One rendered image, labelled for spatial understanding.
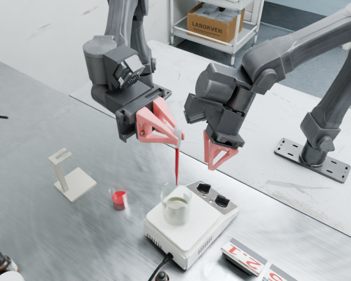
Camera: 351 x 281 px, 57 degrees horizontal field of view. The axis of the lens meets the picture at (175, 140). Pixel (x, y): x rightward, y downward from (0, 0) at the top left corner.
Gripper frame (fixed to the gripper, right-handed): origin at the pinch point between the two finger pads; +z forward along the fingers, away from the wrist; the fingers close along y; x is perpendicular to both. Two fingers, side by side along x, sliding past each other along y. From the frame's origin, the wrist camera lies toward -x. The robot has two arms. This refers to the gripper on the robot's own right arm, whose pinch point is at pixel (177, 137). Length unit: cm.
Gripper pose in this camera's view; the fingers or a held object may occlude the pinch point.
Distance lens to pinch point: 52.8
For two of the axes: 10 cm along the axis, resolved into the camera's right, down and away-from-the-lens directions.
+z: 7.3, 4.8, -4.8
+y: 6.8, -5.2, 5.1
